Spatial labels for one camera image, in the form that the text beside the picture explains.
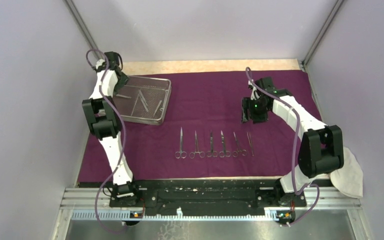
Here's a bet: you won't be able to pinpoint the surgical scissors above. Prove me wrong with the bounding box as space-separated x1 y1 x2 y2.
219 130 232 158

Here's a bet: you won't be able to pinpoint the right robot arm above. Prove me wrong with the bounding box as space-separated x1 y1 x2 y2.
241 77 345 206

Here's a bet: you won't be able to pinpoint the white crumpled cloth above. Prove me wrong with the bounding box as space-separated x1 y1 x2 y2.
329 147 364 199

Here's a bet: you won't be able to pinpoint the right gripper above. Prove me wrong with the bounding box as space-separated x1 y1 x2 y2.
241 97 270 125

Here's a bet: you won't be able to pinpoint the surgical forceps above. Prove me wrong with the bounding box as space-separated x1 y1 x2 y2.
174 127 187 159

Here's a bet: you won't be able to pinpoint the metal tweezers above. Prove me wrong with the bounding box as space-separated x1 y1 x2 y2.
246 132 254 156
115 94 132 99

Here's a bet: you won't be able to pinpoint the metal mesh instrument tray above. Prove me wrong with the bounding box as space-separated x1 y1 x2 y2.
113 75 172 126

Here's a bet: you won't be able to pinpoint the maroon wrap cloth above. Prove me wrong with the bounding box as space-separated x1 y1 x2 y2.
77 70 326 183

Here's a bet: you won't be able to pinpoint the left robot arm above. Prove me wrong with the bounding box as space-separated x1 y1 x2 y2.
82 51 141 207

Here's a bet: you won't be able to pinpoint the grey cable duct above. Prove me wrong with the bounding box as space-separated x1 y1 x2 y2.
71 207 279 222

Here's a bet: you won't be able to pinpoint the small metal scissors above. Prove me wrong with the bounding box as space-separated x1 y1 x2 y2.
206 131 218 158

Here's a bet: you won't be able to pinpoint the small curved hemostat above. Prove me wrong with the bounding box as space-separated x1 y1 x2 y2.
232 132 248 158

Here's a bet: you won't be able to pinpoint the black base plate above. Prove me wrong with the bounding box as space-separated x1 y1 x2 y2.
104 178 307 217

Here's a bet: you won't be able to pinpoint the surgical clamp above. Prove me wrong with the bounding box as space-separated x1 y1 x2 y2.
189 131 206 159

